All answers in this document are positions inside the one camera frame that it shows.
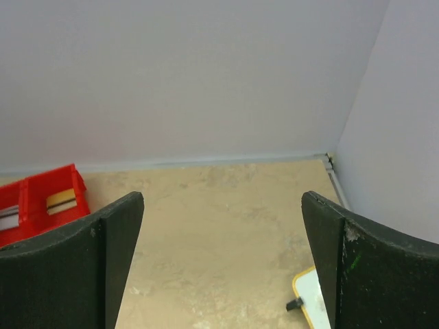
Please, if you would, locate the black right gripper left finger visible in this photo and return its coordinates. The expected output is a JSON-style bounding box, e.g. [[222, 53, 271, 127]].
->
[[1, 191, 144, 328]]

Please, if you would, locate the red bin middle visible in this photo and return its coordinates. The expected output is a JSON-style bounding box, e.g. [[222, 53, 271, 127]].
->
[[1, 182, 22, 247]]

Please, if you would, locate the silver card in bin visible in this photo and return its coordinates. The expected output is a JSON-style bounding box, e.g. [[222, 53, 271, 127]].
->
[[0, 205, 19, 231]]

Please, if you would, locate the gold card in bin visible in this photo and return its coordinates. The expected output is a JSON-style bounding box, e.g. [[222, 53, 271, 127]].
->
[[46, 188, 77, 215]]

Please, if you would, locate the red bin right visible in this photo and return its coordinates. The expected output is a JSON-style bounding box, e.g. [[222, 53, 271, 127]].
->
[[19, 164, 91, 239]]

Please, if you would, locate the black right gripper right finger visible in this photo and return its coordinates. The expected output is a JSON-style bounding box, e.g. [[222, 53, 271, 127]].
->
[[301, 191, 438, 328]]

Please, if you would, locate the black whiteboard clip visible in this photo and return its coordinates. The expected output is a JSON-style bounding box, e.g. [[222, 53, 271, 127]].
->
[[285, 297, 303, 312]]

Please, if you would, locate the red bin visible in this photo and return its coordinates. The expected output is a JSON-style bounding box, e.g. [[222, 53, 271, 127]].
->
[[1, 182, 22, 247], [19, 164, 91, 239]]

